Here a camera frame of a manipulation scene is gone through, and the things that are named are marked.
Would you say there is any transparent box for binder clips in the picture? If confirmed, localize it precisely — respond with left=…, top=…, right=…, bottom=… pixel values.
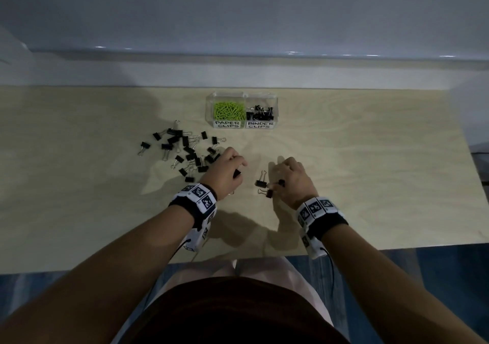
left=244, top=93, right=279, bottom=131

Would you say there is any clear two-compartment plastic box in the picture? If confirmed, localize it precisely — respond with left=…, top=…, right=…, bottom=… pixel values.
left=206, top=92, right=247, bottom=131

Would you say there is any person's right hand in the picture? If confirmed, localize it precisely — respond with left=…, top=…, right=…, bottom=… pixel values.
left=267, top=156, right=318, bottom=211

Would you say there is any pile of black binder clips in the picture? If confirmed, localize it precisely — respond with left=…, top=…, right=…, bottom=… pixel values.
left=246, top=105, right=276, bottom=122
left=137, top=120, right=227, bottom=183

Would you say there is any person's left hand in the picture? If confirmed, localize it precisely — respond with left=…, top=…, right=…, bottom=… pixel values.
left=199, top=147, right=248, bottom=201

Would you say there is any pile of green paper clips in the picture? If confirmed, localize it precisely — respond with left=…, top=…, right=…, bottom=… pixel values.
left=213, top=102, right=245, bottom=121

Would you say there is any person's left forearm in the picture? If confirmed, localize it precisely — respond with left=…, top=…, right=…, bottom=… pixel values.
left=0, top=205, right=196, bottom=344

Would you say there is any person's right forearm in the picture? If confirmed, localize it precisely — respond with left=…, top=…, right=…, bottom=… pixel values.
left=322, top=223, right=486, bottom=344

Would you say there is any dark brown shirt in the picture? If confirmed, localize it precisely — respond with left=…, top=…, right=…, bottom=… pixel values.
left=122, top=277, right=350, bottom=344

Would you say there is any black white marker wristband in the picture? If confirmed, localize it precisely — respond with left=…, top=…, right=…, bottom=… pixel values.
left=296, top=196, right=349, bottom=260
left=168, top=182, right=219, bottom=253

